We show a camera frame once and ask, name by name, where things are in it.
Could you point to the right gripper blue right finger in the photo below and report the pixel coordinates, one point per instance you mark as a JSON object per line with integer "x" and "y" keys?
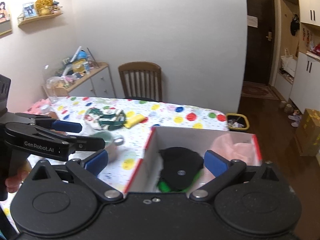
{"x": 224, "y": 172}

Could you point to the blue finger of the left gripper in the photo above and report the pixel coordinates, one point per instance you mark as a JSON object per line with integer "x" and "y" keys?
{"x": 65, "y": 126}
{"x": 85, "y": 143}

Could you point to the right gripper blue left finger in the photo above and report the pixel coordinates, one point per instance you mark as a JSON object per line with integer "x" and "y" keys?
{"x": 85, "y": 172}

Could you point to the pink mesh bath pouf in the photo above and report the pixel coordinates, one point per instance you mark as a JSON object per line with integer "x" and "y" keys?
{"x": 236, "y": 145}

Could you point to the black cap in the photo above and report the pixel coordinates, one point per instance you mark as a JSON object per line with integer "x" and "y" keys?
{"x": 181, "y": 168}

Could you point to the person's left hand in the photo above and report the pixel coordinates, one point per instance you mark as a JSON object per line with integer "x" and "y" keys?
{"x": 13, "y": 183}

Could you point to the mint green mug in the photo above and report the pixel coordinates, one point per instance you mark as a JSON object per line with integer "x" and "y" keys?
{"x": 111, "y": 143}

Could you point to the green white patterned bag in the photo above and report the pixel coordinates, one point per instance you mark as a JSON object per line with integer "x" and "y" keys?
{"x": 105, "y": 119}

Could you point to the colourful polka dot tablecloth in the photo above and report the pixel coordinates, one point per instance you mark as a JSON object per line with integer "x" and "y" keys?
{"x": 120, "y": 172}

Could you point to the yellow rimmed trash bin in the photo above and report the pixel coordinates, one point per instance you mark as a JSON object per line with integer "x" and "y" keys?
{"x": 237, "y": 122}

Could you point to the yellow sponge cloth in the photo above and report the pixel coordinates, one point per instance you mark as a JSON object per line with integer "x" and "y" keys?
{"x": 132, "y": 121}

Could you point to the red white storage box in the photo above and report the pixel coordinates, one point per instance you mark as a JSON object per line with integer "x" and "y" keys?
{"x": 146, "y": 176}

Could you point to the white drawer side cabinet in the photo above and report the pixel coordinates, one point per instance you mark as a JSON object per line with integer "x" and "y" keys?
{"x": 98, "y": 83}

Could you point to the wooden chair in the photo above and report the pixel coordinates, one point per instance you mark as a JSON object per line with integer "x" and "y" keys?
{"x": 141, "y": 81}

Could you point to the brown cardboard box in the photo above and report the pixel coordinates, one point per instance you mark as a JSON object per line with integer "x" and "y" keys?
{"x": 307, "y": 133}

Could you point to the dark entrance door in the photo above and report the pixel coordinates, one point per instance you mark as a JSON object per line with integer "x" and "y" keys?
{"x": 260, "y": 40}

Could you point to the wooden wall shelf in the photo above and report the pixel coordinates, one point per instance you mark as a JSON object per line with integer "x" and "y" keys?
{"x": 23, "y": 21}

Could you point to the white wall cabinet unit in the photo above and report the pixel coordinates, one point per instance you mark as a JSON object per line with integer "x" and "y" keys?
{"x": 300, "y": 41}

